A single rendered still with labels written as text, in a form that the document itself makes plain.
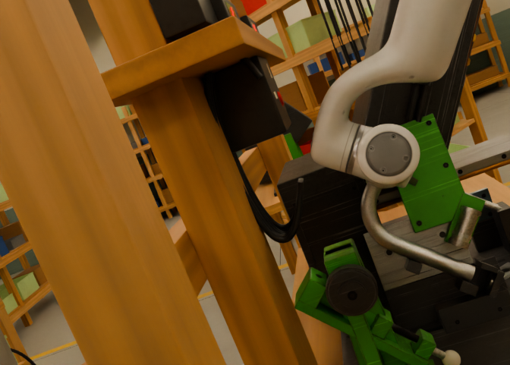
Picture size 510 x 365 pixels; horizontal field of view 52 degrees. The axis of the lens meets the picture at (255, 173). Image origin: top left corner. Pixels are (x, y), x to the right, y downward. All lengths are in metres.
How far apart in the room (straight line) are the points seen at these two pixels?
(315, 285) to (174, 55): 0.39
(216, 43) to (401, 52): 0.24
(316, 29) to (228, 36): 3.66
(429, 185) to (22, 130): 0.80
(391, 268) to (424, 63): 0.50
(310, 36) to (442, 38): 3.59
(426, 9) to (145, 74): 0.38
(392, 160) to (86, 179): 0.42
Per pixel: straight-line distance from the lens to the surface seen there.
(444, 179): 1.09
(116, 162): 0.49
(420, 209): 1.08
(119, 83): 0.76
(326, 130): 0.77
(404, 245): 1.05
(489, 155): 1.24
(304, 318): 1.37
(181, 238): 0.83
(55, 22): 0.51
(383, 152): 0.74
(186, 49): 0.73
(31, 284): 7.21
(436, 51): 0.74
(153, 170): 9.92
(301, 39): 4.33
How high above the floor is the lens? 1.43
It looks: 7 degrees down
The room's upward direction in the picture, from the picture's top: 22 degrees counter-clockwise
